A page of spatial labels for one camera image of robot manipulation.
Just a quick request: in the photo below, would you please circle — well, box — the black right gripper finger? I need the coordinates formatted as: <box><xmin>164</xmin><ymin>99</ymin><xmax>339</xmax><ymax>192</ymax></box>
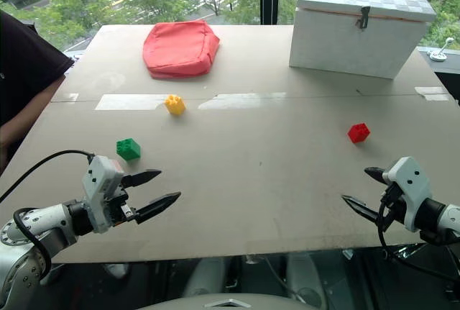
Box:
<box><xmin>364</xmin><ymin>166</ymin><xmax>389</xmax><ymax>185</ymax></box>
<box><xmin>341</xmin><ymin>194</ymin><xmax>382</xmax><ymax>225</ymax></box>

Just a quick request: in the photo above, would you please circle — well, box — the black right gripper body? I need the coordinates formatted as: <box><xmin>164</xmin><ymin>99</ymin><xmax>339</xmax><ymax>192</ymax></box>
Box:
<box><xmin>379</xmin><ymin>182</ymin><xmax>408</xmax><ymax>232</ymax></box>

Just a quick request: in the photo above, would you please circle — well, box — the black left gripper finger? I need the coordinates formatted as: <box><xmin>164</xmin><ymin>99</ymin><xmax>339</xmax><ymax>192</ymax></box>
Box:
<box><xmin>121</xmin><ymin>169</ymin><xmax>163</xmax><ymax>188</ymax></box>
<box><xmin>134</xmin><ymin>191</ymin><xmax>182</xmax><ymax>225</ymax></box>

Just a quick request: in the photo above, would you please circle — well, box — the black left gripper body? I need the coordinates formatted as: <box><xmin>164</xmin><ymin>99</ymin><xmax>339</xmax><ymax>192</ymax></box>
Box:
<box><xmin>104</xmin><ymin>183</ymin><xmax>139</xmax><ymax>227</ymax></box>

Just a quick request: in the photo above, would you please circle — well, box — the green toy brick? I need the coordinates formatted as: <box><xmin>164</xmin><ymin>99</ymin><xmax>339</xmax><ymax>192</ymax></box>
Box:
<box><xmin>115</xmin><ymin>137</ymin><xmax>142</xmax><ymax>161</ymax></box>

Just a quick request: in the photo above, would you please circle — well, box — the red toy brick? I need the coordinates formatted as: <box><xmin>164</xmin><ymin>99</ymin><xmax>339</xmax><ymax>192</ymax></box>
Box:
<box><xmin>347</xmin><ymin>122</ymin><xmax>372</xmax><ymax>144</ymax></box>

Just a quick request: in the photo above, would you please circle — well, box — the yellow toy brick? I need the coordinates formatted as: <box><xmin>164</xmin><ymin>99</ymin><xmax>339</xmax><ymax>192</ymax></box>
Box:
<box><xmin>164</xmin><ymin>94</ymin><xmax>187</xmax><ymax>116</ymax></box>

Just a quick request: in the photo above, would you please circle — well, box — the grey robot body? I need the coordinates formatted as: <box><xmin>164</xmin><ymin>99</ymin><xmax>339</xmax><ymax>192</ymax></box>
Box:
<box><xmin>103</xmin><ymin>252</ymin><xmax>328</xmax><ymax>310</ymax></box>

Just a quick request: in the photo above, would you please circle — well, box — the red fabric pouch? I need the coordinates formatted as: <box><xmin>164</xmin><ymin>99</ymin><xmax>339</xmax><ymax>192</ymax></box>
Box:
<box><xmin>142</xmin><ymin>19</ymin><xmax>221</xmax><ymax>81</ymax></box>

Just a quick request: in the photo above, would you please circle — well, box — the person in dark shirt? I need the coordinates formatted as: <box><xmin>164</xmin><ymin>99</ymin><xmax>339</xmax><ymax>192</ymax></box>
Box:
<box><xmin>0</xmin><ymin>10</ymin><xmax>75</xmax><ymax>176</ymax></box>

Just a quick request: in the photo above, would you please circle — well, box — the white lidded box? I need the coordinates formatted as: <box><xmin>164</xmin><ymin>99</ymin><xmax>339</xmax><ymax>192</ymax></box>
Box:
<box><xmin>288</xmin><ymin>0</ymin><xmax>438</xmax><ymax>80</ymax></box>

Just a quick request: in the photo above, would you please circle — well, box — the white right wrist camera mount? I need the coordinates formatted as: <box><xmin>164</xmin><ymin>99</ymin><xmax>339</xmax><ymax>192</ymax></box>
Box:
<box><xmin>382</xmin><ymin>156</ymin><xmax>433</xmax><ymax>232</ymax></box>

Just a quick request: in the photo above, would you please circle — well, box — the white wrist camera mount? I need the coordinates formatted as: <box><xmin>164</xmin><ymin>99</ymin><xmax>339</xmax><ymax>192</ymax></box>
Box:
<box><xmin>382</xmin><ymin>156</ymin><xmax>433</xmax><ymax>232</ymax></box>
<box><xmin>80</xmin><ymin>155</ymin><xmax>125</xmax><ymax>234</ymax></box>

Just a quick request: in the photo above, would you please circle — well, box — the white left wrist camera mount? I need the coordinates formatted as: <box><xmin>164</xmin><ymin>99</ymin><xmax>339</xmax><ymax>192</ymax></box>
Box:
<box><xmin>80</xmin><ymin>155</ymin><xmax>125</xmax><ymax>234</ymax></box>

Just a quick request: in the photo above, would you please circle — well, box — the white window handle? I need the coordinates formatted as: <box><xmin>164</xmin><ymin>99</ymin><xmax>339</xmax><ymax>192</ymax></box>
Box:
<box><xmin>427</xmin><ymin>37</ymin><xmax>455</xmax><ymax>62</ymax></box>

